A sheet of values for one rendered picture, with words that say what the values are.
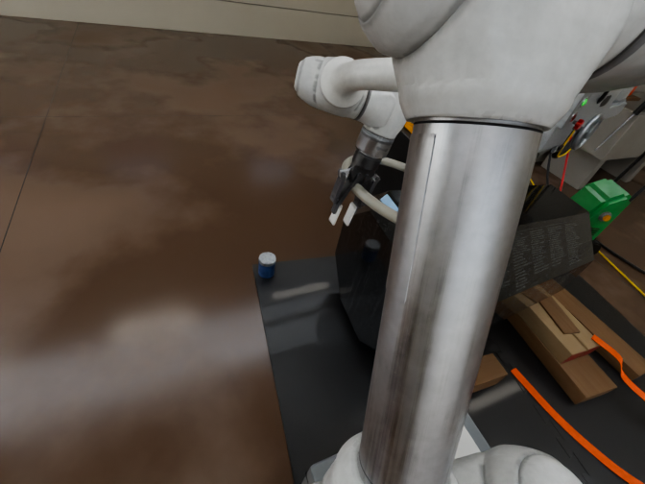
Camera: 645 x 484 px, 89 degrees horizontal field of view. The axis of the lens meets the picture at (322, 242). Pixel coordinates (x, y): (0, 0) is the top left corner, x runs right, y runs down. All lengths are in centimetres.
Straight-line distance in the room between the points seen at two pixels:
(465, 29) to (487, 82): 3
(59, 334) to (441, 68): 196
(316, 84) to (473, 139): 56
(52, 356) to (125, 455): 59
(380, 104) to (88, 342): 167
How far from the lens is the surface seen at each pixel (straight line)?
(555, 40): 28
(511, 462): 56
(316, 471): 79
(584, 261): 201
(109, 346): 191
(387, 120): 85
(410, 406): 35
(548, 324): 227
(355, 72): 69
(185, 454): 163
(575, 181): 459
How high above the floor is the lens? 156
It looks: 42 degrees down
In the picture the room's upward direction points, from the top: 13 degrees clockwise
